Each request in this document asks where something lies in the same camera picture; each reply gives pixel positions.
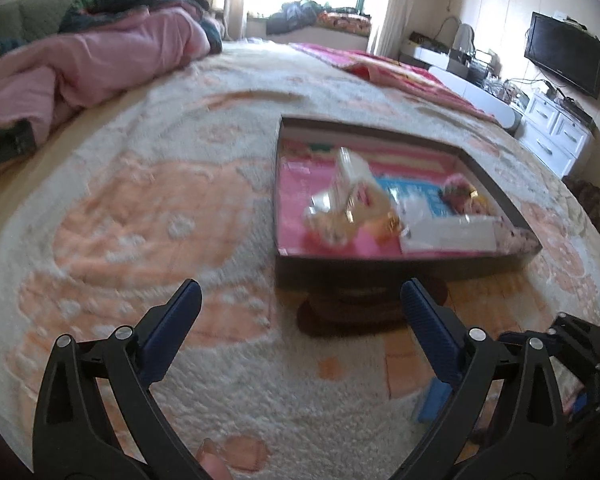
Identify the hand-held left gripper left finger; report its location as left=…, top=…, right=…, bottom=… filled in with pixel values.
left=32, top=279, right=215, bottom=480

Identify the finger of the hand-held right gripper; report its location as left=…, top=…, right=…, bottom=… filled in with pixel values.
left=547, top=312, right=600, bottom=411
left=419, top=329, right=550, bottom=423

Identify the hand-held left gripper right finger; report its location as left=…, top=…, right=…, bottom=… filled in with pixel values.
left=390, top=280, right=568, bottom=480

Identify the clear bag with earring card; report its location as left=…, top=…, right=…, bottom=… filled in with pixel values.
left=399, top=214, right=499, bottom=254

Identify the clear plastic packet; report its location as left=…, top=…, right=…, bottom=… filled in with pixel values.
left=334, top=146, right=377, bottom=202

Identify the dark cardboard box pink lining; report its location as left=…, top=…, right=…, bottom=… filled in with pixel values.
left=272, top=116, right=543, bottom=293

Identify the pink floral pouch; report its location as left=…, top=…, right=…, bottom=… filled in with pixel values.
left=497, top=217, right=541, bottom=257

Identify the beige orange plush blanket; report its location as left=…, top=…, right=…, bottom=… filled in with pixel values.
left=0, top=40, right=600, bottom=480

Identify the dark cloth heap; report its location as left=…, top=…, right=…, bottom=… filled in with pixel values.
left=561, top=176, right=600, bottom=232

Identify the white drawer cabinet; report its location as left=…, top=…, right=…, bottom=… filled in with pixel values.
left=516, top=91, right=596, bottom=179

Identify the white bed footboard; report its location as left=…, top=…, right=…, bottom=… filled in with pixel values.
left=426, top=64, right=524, bottom=134

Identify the green patterned cloth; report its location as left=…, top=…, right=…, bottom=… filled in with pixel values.
left=0, top=119, right=37, bottom=177

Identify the red patterned blanket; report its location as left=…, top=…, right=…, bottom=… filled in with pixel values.
left=289, top=41, right=496, bottom=122

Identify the white desk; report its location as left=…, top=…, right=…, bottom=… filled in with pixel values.
left=399, top=44, right=469, bottom=77

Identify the black flat television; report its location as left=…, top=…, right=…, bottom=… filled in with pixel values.
left=524, top=11, right=600, bottom=101

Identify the pink quilt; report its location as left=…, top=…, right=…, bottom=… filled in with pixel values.
left=0, top=7, right=214, bottom=132

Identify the light curtain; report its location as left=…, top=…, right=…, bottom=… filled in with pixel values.
left=367, top=0, right=421, bottom=56

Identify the dark patterned blanket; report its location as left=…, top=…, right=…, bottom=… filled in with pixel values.
left=57, top=0, right=227, bottom=54

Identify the pile of clothes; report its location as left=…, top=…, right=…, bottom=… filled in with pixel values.
left=266, top=0, right=374, bottom=37

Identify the green sofa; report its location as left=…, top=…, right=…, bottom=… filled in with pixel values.
left=0, top=0, right=97, bottom=47

